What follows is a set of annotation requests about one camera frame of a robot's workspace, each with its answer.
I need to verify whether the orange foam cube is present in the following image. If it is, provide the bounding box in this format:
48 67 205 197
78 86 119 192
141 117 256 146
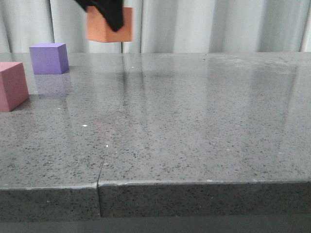
86 6 133 43

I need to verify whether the purple foam cube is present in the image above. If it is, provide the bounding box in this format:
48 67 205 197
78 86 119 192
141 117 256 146
29 43 69 75

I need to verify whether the pink foam cube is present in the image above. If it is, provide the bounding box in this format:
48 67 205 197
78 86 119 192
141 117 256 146
0 62 29 112

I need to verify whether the grey-green curtain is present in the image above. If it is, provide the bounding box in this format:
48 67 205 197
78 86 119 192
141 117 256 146
0 0 311 53

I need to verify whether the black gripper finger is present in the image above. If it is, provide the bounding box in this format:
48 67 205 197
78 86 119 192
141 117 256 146
75 0 124 32

